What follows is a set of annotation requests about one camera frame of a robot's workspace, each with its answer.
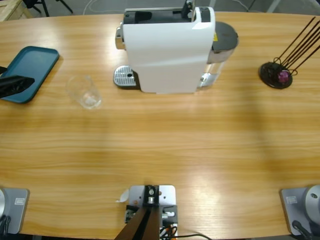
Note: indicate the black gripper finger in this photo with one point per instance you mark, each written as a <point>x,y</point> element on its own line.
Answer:
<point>15,86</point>
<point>2,70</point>

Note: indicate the clear drinking glass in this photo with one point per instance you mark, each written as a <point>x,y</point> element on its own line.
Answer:
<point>86,100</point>

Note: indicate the silver coffee machine lever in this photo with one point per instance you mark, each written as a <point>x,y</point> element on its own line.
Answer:
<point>187,8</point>

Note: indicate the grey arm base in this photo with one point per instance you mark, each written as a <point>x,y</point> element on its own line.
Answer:
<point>295,207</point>
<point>12,207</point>

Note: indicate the white capsule coffee machine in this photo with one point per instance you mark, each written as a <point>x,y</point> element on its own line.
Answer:
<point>165,55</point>

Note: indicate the purple coffee capsule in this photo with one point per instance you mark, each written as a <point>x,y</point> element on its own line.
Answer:
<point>283,76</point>

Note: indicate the teal plastic tray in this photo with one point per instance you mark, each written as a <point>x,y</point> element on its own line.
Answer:
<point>32,62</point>

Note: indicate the wooden crate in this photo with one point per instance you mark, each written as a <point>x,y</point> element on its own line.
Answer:
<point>10,10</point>

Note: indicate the black tripod legs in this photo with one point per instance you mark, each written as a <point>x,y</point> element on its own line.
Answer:
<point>44,7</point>

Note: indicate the metal drip tray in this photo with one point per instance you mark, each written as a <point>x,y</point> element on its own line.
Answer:
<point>125,75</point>

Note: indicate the white paper tab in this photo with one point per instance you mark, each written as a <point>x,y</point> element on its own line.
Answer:
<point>123,196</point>

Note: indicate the clear water tank dark lid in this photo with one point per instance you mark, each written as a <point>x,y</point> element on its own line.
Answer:
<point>225,35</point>

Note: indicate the black capsule holder with rods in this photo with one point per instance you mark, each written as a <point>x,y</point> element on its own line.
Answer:
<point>270,75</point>

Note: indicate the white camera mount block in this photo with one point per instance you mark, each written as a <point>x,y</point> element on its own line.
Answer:
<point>167,195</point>

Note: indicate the dark camera post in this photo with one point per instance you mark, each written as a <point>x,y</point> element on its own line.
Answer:
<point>147,222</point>

